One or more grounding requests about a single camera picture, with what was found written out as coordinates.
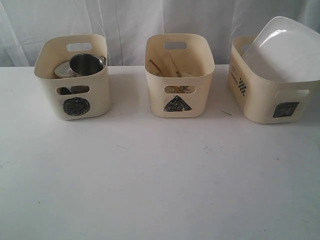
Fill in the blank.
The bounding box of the cream bin with circle mark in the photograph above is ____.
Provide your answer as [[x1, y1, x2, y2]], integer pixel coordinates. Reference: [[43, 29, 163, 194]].
[[34, 34, 111, 120]]

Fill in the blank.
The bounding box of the cream bin with triangle mark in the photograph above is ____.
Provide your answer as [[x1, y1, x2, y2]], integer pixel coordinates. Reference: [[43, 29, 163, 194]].
[[144, 33, 215, 118]]

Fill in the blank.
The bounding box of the white square plate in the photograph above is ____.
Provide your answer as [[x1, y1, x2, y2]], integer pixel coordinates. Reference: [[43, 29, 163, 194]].
[[241, 15, 320, 97]]

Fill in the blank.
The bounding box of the cream bin with square mark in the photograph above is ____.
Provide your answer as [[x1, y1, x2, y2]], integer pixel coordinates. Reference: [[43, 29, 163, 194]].
[[227, 35, 320, 124]]

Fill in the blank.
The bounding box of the steel mug front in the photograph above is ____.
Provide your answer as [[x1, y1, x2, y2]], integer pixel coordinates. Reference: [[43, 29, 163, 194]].
[[69, 53, 107, 78]]

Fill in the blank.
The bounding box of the white curtain backdrop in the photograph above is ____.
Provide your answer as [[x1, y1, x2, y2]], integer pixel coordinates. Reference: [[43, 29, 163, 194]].
[[0, 0, 320, 67]]

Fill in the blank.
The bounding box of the white plastic bowl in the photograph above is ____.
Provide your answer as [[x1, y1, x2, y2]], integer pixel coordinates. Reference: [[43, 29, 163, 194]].
[[54, 61, 71, 79]]

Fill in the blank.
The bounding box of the stainless steel bowl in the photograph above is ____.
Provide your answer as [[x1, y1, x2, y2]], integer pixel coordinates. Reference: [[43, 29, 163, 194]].
[[57, 87, 73, 95]]

